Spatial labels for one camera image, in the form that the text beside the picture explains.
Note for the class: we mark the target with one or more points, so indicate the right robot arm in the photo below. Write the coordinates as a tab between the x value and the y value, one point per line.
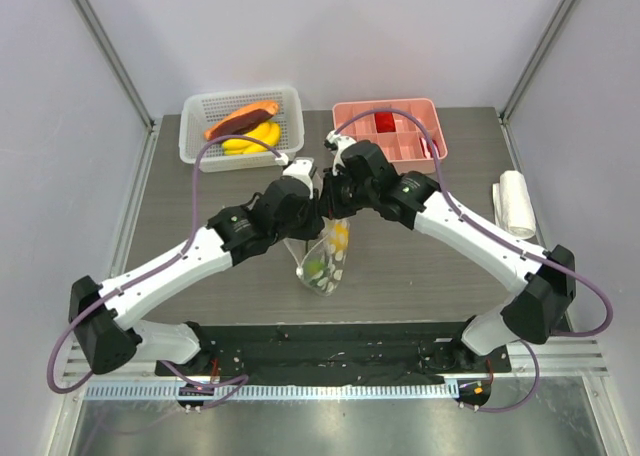
540	289

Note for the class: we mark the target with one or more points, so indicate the fake steak slice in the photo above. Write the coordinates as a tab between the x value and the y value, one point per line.
244	119

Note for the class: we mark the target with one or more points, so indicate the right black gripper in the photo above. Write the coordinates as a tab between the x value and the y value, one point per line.
331	204

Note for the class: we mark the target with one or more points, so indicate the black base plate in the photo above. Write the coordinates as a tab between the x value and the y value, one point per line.
335	355

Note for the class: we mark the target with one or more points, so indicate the rolled white towel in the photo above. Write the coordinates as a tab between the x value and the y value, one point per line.
513	211

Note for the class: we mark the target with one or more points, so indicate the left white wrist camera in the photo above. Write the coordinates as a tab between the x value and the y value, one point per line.
302	169

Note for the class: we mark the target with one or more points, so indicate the fake green leaf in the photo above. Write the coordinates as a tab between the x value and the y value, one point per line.
314	269

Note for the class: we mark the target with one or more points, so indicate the white slotted cable duct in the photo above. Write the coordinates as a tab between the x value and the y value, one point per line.
177	390

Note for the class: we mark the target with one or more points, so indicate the clear zip top bag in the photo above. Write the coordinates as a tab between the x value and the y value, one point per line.
319	248

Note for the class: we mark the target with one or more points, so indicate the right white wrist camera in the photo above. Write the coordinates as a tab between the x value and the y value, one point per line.
337	144

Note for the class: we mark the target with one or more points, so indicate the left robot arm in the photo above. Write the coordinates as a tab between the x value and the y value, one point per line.
109	317

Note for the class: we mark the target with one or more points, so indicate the pink divided organizer tray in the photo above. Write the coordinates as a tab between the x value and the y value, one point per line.
402	147

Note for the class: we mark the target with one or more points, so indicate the fake yellow banana bunch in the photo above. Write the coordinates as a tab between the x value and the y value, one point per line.
268	132

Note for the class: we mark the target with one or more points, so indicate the red white striped item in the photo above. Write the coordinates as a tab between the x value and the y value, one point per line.
430	149

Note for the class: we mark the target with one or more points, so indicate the fake yellow lemon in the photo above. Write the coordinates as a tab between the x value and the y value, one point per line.
339	236

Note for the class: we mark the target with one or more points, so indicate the red item upper compartment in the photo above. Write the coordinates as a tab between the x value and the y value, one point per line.
384	122

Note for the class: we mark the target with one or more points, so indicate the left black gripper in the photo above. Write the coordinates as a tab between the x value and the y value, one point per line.
315	220

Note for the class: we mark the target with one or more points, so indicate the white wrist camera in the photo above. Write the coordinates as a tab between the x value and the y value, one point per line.
337	144
302	169

